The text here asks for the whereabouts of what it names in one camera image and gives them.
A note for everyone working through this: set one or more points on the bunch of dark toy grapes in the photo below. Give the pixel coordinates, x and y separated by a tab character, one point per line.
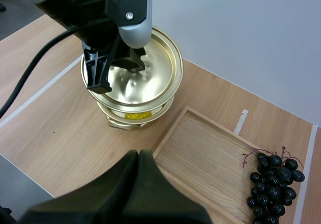
273	186

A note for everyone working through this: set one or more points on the shallow wooden tray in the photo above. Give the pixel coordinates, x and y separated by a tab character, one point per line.
200	153

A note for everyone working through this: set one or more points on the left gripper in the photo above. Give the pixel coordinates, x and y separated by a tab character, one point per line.
82	23

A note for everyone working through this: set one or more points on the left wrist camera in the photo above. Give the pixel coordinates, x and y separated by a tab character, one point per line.
135	30

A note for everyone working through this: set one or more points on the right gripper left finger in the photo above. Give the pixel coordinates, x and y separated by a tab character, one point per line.
100	196

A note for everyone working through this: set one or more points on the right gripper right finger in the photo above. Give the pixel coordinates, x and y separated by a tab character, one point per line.
163	199

